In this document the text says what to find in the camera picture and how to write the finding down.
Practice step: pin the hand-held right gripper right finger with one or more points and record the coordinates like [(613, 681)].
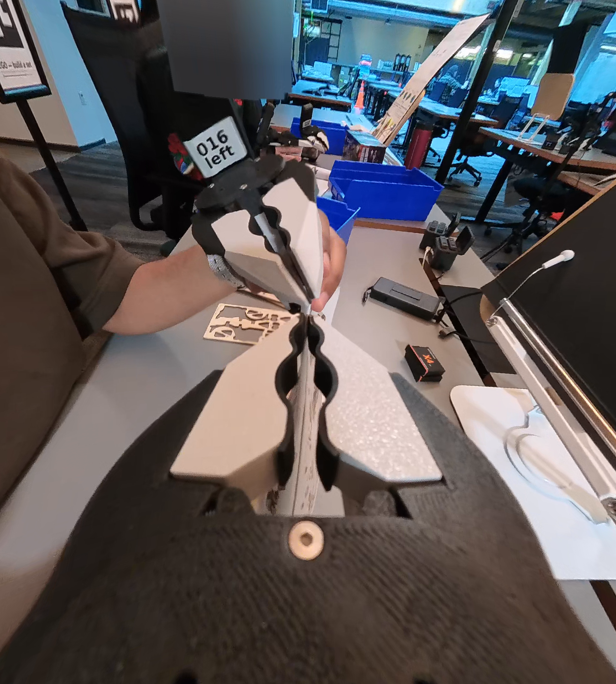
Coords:
[(377, 427)]

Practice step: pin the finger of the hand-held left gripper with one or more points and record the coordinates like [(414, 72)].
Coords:
[(249, 251), (302, 224)]

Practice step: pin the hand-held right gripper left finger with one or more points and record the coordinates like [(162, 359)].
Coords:
[(233, 427)]

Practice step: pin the instruction booklet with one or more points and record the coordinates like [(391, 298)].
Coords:
[(305, 427)]

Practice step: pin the wooden puzzle sheet with gears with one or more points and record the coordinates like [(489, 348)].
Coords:
[(217, 334)]

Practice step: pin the person's left forearm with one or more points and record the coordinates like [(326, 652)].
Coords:
[(169, 294)]

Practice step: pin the grey desk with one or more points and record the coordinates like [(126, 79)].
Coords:
[(372, 347)]

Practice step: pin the person's left hand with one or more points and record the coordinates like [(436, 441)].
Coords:
[(334, 267)]

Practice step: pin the small blue plastic bin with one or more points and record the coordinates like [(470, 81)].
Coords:
[(345, 222)]

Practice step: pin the black box with orange stripe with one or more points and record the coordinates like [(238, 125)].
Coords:
[(424, 363)]

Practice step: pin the labelled blue plastic bin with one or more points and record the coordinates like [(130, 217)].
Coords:
[(329, 133)]

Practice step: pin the large blue plastic bin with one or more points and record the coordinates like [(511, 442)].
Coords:
[(393, 192)]

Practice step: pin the dark printed box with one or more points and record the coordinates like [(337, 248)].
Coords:
[(364, 147)]

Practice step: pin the black flat battery pack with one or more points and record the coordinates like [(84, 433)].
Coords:
[(404, 296)]

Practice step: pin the orange traffic cone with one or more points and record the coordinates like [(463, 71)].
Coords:
[(360, 99)]

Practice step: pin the red water bottle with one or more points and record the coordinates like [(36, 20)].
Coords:
[(419, 144)]

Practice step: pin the black battery charging case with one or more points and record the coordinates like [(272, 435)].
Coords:
[(447, 246)]

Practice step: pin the leaning printed wooden board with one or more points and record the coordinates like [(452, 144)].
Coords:
[(436, 64)]

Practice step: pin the person's brown shirt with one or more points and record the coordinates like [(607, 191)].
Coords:
[(19, 320)]

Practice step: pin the metal rod with white tip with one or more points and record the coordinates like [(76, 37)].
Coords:
[(561, 257)]

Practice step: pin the black panel with wooden edge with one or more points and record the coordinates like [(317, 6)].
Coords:
[(596, 299)]

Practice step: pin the black framed sign stand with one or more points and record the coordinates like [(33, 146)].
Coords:
[(3, 48)]

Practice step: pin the tan board on white stand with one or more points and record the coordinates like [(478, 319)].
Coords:
[(551, 96)]

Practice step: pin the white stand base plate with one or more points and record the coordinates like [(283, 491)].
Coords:
[(479, 417)]

